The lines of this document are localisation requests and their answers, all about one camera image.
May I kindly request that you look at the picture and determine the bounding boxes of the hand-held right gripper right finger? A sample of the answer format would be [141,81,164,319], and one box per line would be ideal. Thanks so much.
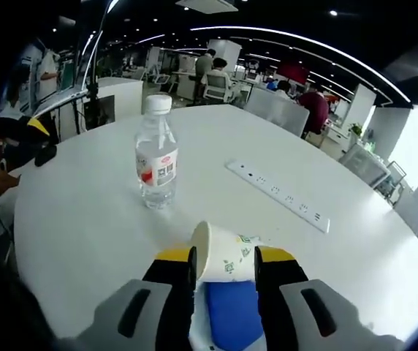
[253,245,369,351]

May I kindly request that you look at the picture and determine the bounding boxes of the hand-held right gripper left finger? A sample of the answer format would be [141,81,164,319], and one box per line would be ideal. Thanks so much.
[79,245,198,351]

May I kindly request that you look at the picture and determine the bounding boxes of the white paper cup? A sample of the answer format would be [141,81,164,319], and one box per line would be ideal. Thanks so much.
[189,220,268,284]

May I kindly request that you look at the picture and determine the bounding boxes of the clear plastic water bottle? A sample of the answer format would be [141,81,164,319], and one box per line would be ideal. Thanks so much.
[134,94,179,210]

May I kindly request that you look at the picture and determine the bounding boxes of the blue white standing banner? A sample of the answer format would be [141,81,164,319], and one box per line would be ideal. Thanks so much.
[10,47,37,118]

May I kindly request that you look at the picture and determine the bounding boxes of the black tripod stand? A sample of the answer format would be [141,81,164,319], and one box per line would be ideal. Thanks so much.
[84,0,121,131]

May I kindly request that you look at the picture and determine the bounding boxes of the white power strip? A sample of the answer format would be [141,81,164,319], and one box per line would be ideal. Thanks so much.
[225,159,331,234]

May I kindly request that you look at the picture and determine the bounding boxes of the white mesh office chair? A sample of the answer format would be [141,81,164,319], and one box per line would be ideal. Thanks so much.
[204,72,232,100]

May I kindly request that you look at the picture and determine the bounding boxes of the translucent white chair back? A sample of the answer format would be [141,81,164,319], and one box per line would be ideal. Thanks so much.
[244,89,311,137]

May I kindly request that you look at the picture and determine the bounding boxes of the ceiling air conditioner vent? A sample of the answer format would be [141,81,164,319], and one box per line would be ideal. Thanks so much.
[175,0,240,12]

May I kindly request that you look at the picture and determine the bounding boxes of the long ceiling light strip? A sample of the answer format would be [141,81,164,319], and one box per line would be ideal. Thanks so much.
[189,25,411,107]

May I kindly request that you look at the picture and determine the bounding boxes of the red wall panel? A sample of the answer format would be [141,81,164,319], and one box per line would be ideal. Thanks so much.
[277,61,311,84]

